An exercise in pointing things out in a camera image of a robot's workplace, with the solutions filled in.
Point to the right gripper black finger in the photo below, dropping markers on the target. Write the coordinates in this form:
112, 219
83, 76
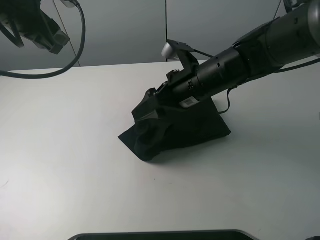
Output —
151, 92

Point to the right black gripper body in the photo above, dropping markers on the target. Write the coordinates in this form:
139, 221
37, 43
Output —
181, 83

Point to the black printed t-shirt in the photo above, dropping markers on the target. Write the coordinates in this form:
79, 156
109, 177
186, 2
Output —
162, 125

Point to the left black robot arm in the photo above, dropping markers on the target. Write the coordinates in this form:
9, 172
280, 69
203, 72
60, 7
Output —
24, 19

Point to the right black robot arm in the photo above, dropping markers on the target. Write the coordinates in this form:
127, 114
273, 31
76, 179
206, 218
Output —
266, 50

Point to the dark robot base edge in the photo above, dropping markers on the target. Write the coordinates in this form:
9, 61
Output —
231, 234

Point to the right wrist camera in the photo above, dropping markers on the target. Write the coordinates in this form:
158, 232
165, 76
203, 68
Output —
172, 47

